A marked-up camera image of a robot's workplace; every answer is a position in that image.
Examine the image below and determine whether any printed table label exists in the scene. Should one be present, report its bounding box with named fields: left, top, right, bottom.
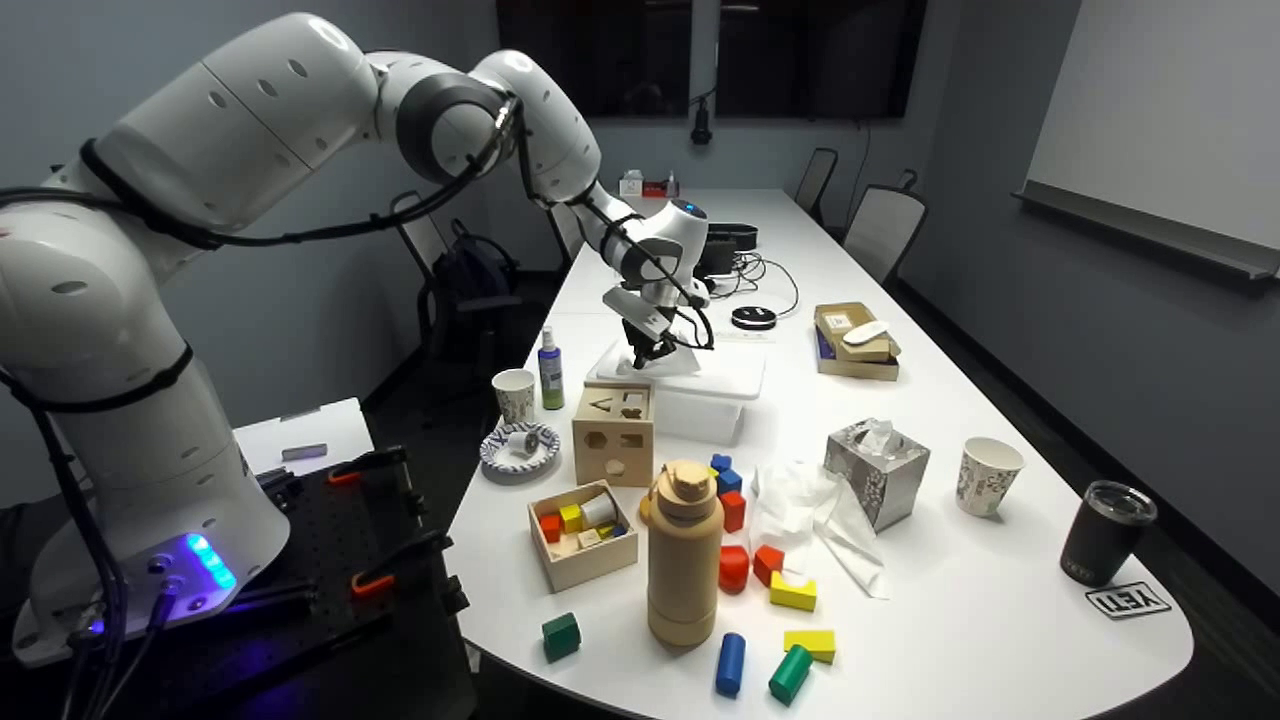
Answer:
left=1078, top=581, right=1176, bottom=625

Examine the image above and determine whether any grey conference chair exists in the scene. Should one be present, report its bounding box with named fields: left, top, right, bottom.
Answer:
left=838, top=182, right=928, bottom=287
left=793, top=144, right=842, bottom=220

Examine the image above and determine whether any patterned paper cup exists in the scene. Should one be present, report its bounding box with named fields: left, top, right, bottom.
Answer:
left=487, top=364, right=541, bottom=430

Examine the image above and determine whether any blue spray bottle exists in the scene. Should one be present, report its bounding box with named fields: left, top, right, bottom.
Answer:
left=533, top=328, right=569, bottom=417

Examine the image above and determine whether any green wooden cylinder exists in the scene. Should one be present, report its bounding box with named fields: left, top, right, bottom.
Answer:
left=762, top=642, right=814, bottom=707

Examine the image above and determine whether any whiteboard marker tray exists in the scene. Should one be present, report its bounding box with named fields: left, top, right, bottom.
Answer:
left=1016, top=174, right=1280, bottom=287

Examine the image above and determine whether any translucent plastic lunchbox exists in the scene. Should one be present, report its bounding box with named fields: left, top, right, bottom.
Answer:
left=649, top=382, right=766, bottom=450

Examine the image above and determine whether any black robot cart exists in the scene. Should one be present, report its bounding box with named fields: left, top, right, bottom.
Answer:
left=196, top=443, right=472, bottom=720

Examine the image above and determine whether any grey tissue box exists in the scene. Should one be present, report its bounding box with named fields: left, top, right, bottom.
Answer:
left=821, top=417, right=934, bottom=536

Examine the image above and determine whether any open wooden tray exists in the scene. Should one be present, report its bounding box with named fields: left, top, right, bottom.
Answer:
left=522, top=477, right=644, bottom=596

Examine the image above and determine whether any black cable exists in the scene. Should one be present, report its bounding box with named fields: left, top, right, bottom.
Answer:
left=714, top=247, right=805, bottom=322

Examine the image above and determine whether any dark wall monitor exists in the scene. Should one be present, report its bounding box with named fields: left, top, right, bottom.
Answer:
left=714, top=0, right=931, bottom=125
left=495, top=0, right=695, bottom=118

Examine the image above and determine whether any wooden shape sorter cube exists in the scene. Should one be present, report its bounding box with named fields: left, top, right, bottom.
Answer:
left=570, top=381, right=658, bottom=491

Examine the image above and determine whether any tan wooden bottle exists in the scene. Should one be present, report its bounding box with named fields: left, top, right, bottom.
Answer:
left=636, top=460, right=727, bottom=654

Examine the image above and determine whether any white paper cup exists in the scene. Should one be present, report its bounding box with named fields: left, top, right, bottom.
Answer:
left=950, top=430, right=1027, bottom=520

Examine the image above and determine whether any blue wooden cylinder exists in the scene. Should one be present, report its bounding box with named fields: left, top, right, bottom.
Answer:
left=711, top=628, right=753, bottom=698

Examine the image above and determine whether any dark metal tumbler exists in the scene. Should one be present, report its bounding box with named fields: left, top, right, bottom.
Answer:
left=1055, top=477, right=1160, bottom=589

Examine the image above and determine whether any white plastic wrapper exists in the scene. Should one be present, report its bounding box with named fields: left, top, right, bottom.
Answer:
left=813, top=513, right=891, bottom=598

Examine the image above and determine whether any white board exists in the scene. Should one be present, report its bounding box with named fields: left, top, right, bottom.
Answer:
left=231, top=397, right=378, bottom=480

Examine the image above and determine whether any crumpled clear plastic bag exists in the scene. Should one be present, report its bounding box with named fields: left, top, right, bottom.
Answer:
left=753, top=454, right=853, bottom=553

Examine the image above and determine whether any brown cardboard box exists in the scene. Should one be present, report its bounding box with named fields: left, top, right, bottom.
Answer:
left=813, top=299, right=905, bottom=382

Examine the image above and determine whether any blue striped paper plate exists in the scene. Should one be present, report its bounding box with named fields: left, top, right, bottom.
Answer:
left=475, top=417, right=565, bottom=485

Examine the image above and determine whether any whiteboard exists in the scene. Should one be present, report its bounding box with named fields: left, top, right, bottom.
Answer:
left=1023, top=0, right=1280, bottom=256

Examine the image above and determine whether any white lunchbox lid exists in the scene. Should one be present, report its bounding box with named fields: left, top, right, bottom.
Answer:
left=583, top=337, right=772, bottom=404

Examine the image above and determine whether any round red wooden block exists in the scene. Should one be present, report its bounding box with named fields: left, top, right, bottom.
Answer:
left=714, top=539, right=753, bottom=598

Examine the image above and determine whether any dark chair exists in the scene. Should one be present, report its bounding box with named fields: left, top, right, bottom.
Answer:
left=393, top=197, right=534, bottom=371

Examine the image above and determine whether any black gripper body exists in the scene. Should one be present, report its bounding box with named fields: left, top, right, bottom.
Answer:
left=607, top=281, right=685, bottom=340

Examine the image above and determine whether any green wooden block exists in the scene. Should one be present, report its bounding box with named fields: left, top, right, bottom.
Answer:
left=541, top=608, right=583, bottom=662

